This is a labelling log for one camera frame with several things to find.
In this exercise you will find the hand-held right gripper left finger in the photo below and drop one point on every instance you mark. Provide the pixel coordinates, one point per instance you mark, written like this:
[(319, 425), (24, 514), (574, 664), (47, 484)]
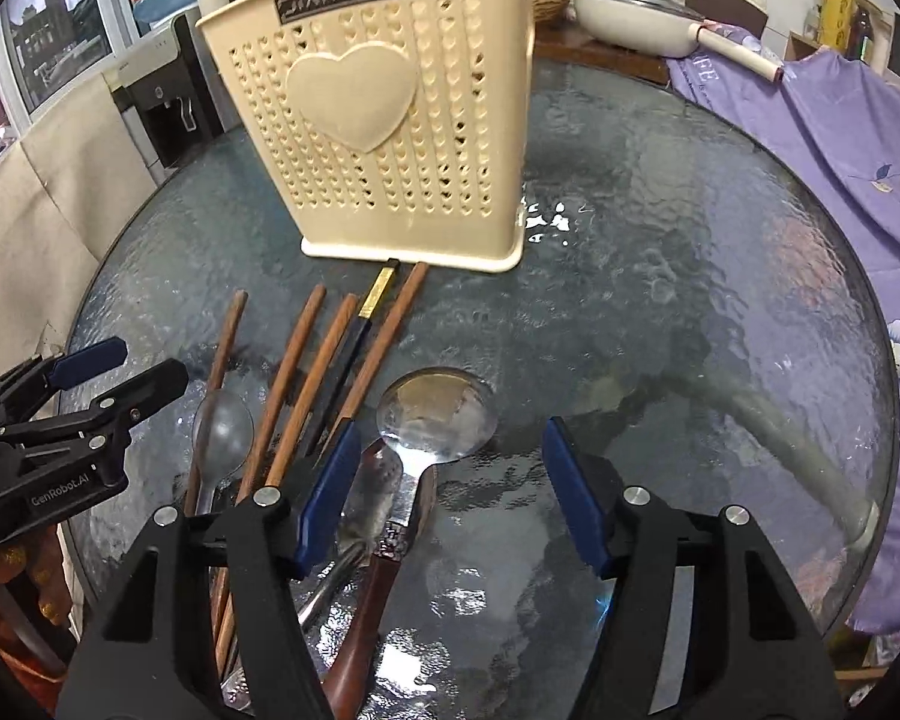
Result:
[(328, 499)]

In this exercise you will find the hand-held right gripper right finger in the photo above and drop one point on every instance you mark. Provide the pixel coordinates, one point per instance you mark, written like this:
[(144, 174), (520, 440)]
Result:
[(577, 502)]

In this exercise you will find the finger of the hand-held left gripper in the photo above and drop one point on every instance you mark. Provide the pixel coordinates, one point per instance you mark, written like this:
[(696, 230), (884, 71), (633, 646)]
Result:
[(142, 390), (90, 361)]

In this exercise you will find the brown wooden chopstick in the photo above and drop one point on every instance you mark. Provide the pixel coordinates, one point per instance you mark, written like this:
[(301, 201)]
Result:
[(390, 337), (292, 375), (221, 360), (322, 360)]

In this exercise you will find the small metal spoon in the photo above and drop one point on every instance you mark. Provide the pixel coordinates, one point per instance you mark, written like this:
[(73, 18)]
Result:
[(221, 435)]

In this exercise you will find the large metal spoon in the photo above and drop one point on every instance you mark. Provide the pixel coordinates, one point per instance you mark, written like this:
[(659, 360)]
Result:
[(435, 412)]

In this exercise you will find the black gold-banded chopstick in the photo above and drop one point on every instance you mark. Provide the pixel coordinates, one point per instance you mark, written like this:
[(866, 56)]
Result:
[(356, 345)]

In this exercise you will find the cream perforated utensil holder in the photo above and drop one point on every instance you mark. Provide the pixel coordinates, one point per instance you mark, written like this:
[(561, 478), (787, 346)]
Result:
[(345, 165)]

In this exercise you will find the person's left hand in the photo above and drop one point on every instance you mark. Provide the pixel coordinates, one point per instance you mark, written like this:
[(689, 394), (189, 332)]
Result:
[(15, 577)]

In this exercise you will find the beige cloth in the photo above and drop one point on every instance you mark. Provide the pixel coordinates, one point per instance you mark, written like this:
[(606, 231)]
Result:
[(37, 240)]

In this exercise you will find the water dispenser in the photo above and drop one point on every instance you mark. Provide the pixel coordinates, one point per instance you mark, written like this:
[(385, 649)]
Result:
[(157, 90)]

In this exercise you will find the dark window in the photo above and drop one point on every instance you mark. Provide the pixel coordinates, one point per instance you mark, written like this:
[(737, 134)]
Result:
[(52, 15)]

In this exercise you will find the purple floral cloth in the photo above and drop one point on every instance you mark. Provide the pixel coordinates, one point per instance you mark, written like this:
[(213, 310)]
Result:
[(832, 165)]

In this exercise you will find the wooden counter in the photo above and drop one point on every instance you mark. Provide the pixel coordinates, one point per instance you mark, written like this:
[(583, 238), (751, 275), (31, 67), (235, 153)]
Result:
[(592, 52)]

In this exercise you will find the white pan with lid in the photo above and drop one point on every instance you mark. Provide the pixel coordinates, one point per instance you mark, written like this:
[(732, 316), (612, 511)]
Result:
[(630, 22)]

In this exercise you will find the dark glass bottle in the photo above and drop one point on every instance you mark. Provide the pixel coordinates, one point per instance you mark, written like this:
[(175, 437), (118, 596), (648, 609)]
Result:
[(862, 34)]

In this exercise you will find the yellow roll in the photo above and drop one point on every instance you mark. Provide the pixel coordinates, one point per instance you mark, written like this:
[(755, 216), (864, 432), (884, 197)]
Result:
[(838, 0)]

